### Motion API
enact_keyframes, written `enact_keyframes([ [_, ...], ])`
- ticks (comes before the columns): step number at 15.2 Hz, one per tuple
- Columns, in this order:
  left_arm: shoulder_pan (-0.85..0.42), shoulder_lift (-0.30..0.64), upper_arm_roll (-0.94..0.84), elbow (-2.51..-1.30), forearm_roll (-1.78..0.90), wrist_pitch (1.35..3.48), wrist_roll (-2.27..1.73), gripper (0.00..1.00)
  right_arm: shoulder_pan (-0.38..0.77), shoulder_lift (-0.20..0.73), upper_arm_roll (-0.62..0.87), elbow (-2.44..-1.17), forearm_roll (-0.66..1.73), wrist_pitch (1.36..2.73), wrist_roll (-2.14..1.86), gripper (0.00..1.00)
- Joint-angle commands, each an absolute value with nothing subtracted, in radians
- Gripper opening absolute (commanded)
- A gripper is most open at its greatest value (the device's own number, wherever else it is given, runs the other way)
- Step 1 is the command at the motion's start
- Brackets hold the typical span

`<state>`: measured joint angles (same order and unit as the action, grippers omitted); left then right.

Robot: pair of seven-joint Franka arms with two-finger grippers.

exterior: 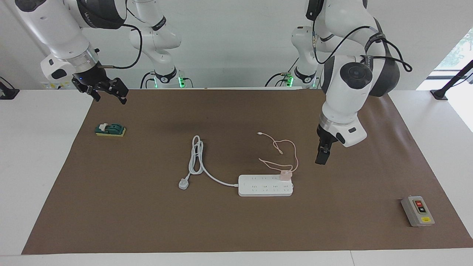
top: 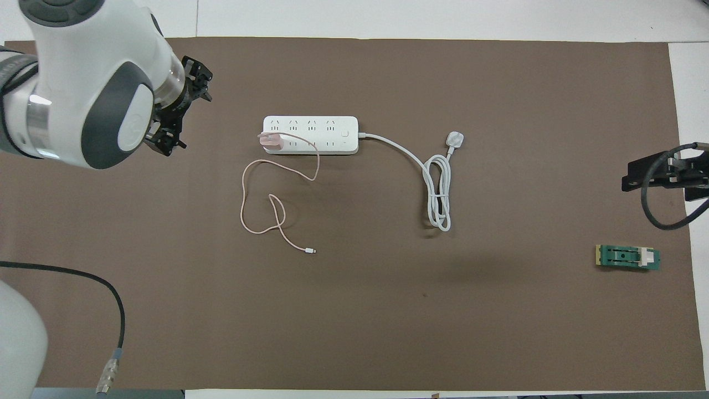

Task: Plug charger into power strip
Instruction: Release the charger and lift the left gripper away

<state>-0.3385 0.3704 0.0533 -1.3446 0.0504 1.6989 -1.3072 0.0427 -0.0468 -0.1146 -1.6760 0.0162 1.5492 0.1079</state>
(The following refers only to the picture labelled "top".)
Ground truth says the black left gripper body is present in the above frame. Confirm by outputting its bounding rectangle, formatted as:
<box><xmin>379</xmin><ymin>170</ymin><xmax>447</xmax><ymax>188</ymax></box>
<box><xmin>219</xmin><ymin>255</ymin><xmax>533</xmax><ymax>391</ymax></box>
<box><xmin>152</xmin><ymin>78</ymin><xmax>194</xmax><ymax>131</ymax></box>

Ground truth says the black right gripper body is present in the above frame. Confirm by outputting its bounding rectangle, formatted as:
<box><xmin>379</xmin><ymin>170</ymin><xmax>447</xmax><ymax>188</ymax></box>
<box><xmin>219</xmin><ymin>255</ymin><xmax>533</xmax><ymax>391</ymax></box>
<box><xmin>669</xmin><ymin>157</ymin><xmax>709</xmax><ymax>202</ymax></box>

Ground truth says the pink charger adapter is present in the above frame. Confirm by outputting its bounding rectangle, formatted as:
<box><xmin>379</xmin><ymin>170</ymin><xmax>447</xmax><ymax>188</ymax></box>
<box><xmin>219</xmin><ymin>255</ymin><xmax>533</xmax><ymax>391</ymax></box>
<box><xmin>256</xmin><ymin>132</ymin><xmax>286</xmax><ymax>151</ymax></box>

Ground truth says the pink charging cable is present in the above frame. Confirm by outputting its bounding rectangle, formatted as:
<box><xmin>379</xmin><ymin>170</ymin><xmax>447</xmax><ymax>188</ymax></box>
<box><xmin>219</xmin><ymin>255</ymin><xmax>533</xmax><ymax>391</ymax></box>
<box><xmin>240</xmin><ymin>133</ymin><xmax>321</xmax><ymax>255</ymax></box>

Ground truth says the white power strip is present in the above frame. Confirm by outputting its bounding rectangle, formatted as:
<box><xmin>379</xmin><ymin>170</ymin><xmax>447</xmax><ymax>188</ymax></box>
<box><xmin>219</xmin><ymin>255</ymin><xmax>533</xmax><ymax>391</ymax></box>
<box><xmin>262</xmin><ymin>115</ymin><xmax>359</xmax><ymax>155</ymax></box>

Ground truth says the green circuit board module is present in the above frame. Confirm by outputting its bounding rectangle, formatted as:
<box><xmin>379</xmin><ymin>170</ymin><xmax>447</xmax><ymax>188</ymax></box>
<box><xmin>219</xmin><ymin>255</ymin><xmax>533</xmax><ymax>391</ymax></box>
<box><xmin>595</xmin><ymin>244</ymin><xmax>661</xmax><ymax>272</ymax></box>

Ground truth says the brown table mat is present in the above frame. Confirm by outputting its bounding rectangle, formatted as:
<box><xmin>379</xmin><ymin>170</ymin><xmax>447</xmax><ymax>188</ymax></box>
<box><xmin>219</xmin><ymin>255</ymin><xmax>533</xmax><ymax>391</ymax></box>
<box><xmin>0</xmin><ymin>37</ymin><xmax>707</xmax><ymax>391</ymax></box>

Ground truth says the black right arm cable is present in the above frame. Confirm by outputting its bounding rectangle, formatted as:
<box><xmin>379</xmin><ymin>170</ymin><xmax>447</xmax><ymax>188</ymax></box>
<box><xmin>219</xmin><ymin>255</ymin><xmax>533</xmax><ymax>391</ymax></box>
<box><xmin>641</xmin><ymin>142</ymin><xmax>709</xmax><ymax>230</ymax></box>

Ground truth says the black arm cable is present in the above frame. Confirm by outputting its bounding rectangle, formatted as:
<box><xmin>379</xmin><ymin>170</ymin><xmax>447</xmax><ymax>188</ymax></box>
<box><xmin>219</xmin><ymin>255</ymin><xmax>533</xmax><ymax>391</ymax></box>
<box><xmin>0</xmin><ymin>262</ymin><xmax>126</xmax><ymax>395</ymax></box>
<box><xmin>641</xmin><ymin>142</ymin><xmax>709</xmax><ymax>230</ymax></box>

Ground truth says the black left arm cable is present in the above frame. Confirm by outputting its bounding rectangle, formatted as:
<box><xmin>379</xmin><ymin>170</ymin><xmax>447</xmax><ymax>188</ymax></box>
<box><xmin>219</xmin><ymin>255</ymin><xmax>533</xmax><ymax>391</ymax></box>
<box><xmin>0</xmin><ymin>262</ymin><xmax>126</xmax><ymax>395</ymax></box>

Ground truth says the white power cord with plug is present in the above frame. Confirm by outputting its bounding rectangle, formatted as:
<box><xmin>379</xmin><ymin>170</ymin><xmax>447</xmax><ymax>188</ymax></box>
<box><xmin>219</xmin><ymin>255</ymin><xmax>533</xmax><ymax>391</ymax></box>
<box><xmin>357</xmin><ymin>130</ymin><xmax>465</xmax><ymax>232</ymax></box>

